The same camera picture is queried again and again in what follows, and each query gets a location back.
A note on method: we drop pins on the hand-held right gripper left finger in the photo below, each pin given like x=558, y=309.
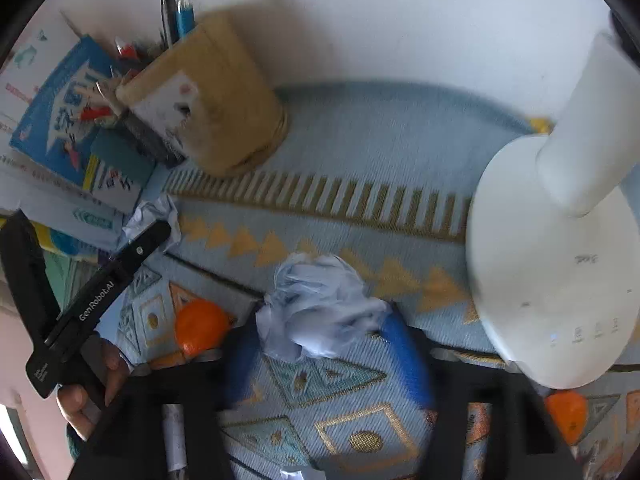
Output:
x=239, y=362

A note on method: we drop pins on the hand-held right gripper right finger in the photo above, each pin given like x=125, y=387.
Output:
x=406, y=355

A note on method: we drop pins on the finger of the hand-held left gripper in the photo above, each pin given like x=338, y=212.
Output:
x=146, y=244
x=25, y=265

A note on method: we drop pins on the white paper ball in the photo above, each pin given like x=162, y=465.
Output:
x=315, y=305
x=152, y=212

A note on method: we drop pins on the person's left hand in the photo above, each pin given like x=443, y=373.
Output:
x=112, y=370

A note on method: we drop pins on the yellow and blue book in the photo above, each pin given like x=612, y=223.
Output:
x=55, y=241

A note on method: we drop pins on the orange fruit left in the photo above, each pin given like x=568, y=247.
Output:
x=201, y=327

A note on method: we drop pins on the teal small notebook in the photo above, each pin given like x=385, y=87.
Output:
x=120, y=170

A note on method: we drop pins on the white cylinder tube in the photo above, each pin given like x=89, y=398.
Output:
x=175, y=435

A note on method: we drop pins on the black flat case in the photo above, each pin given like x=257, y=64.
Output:
x=150, y=137

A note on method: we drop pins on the white paper scrap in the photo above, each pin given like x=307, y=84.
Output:
x=302, y=474

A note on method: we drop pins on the blue illustrated book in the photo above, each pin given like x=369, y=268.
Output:
x=60, y=105

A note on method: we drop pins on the wooden pen holder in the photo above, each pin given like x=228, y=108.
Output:
x=215, y=95

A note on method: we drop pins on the white desk lamp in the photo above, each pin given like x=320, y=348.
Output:
x=545, y=240

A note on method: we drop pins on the red and white pen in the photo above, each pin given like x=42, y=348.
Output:
x=126, y=50

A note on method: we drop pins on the blue patterned woven mat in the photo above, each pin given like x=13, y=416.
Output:
x=350, y=160

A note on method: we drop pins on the dark pen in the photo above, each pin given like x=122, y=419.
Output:
x=165, y=15

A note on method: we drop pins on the blue pen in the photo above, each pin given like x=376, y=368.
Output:
x=184, y=16

